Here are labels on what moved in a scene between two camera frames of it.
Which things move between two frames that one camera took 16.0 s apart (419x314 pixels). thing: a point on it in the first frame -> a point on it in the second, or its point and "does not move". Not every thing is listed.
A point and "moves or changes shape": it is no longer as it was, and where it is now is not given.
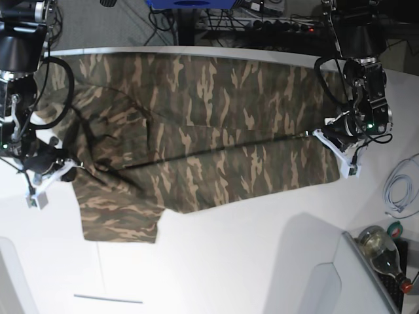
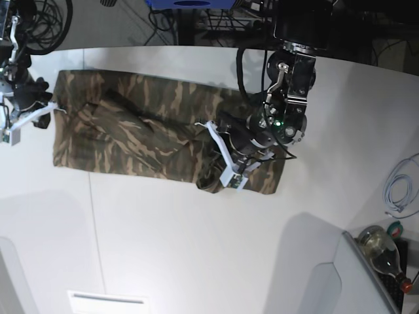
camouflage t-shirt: (177, 133) moves or changes shape
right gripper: (344, 133) -> (247, 135)
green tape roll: (395, 229) does not move
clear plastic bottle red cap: (384, 255) does not move
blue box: (191, 4) does not move
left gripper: (47, 159) -> (26, 93)
